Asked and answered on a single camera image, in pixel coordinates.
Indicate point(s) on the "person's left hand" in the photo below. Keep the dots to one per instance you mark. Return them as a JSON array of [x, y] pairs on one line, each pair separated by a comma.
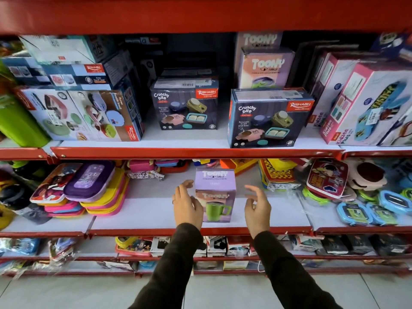
[[186, 210]]

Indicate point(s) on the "person's right hand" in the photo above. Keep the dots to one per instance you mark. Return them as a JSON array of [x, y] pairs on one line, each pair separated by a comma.
[[259, 215]]

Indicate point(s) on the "person's right thumb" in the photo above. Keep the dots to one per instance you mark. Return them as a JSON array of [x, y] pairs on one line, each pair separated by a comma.
[[249, 202]]

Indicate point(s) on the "person's left thumb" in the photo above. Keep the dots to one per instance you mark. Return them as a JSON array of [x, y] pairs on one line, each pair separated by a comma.
[[197, 204]]

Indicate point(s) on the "person's right forearm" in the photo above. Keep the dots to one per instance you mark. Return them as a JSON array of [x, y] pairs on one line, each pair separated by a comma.
[[283, 273]]

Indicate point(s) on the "person's left forearm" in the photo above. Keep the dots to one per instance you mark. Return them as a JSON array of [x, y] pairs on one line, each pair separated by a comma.
[[170, 270]]

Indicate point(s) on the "purple mug box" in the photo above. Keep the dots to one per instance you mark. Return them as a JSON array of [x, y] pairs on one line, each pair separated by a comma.
[[216, 189]]

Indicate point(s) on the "orange plastic lunch box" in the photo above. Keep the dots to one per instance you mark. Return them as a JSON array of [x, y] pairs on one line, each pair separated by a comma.
[[238, 165]]

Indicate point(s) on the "yellow red print lunch box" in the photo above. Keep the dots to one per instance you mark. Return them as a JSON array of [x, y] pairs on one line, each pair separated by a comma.
[[278, 175]]

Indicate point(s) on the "green rimmed food container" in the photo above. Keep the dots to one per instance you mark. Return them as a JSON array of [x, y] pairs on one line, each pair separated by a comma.
[[313, 195]]

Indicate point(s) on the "pink plastic lunch box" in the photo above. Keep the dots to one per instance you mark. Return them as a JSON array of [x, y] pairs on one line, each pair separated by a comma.
[[141, 165]]

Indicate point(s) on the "yellow cartoon lunch box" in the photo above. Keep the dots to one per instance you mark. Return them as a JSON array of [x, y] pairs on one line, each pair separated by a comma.
[[133, 246]]

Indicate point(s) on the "red cartoon print lunch box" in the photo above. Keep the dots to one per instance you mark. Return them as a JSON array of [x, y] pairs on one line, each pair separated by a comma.
[[326, 178]]

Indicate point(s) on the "large dark blue lunchbox carton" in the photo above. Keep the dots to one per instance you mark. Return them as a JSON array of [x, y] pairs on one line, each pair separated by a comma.
[[267, 119]]

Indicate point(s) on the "stack of yellow pink lunchboxes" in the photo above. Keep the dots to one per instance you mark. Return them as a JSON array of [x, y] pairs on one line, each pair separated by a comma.
[[107, 202]]

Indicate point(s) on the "small dark blue lunchbox carton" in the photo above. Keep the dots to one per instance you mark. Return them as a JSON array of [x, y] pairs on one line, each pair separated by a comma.
[[183, 106]]

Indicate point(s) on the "blue rimmed food container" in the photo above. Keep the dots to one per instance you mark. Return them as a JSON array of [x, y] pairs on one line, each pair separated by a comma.
[[354, 214], [396, 201], [383, 215]]

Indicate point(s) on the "purple lunch box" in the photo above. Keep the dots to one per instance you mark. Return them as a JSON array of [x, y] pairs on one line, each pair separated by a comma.
[[88, 181]]

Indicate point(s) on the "row of dark packets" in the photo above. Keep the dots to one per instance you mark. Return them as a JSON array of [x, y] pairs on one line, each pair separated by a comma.
[[360, 244]]

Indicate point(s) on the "beige bear shaped lunch box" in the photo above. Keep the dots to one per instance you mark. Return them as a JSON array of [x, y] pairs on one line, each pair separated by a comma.
[[367, 175]]

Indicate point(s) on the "white lunch set carton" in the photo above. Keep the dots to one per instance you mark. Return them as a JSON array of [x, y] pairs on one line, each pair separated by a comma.
[[48, 112], [109, 115]]

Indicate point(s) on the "pink tumbler box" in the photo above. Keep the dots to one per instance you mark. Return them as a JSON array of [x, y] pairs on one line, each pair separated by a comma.
[[257, 38], [265, 69]]

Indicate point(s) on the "clear wrapped toy packet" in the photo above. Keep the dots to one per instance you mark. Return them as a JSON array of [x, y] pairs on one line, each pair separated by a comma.
[[62, 249]]

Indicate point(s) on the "superhero print lunch box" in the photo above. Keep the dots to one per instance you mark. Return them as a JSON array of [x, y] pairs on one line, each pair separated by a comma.
[[51, 186]]

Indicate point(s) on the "pink kids lunchbox carton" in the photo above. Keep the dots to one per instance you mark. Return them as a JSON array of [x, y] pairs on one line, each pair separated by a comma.
[[370, 106], [331, 80]]

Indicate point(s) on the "blue lunch set carton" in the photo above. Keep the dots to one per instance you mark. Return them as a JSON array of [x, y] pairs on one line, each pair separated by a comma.
[[90, 73]]

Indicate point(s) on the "red metal shelf rack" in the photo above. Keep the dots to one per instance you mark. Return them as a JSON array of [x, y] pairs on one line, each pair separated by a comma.
[[199, 14]]

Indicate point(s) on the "green plastic bottle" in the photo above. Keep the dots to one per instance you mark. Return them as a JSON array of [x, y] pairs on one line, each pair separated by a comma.
[[19, 125]]

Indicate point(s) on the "teal white carton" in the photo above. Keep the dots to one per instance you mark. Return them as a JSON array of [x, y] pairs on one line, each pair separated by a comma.
[[64, 48]]

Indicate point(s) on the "grey blue carton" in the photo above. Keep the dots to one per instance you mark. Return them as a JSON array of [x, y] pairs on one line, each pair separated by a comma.
[[22, 70]]

